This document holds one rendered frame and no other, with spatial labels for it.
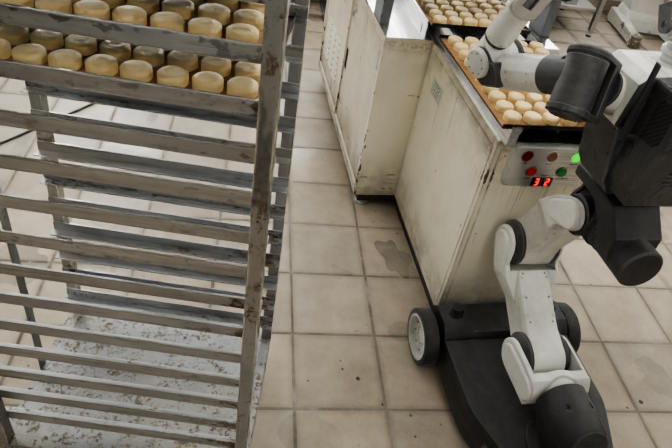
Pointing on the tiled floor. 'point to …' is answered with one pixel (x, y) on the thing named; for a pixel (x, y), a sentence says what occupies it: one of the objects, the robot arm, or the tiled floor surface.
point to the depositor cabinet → (373, 76)
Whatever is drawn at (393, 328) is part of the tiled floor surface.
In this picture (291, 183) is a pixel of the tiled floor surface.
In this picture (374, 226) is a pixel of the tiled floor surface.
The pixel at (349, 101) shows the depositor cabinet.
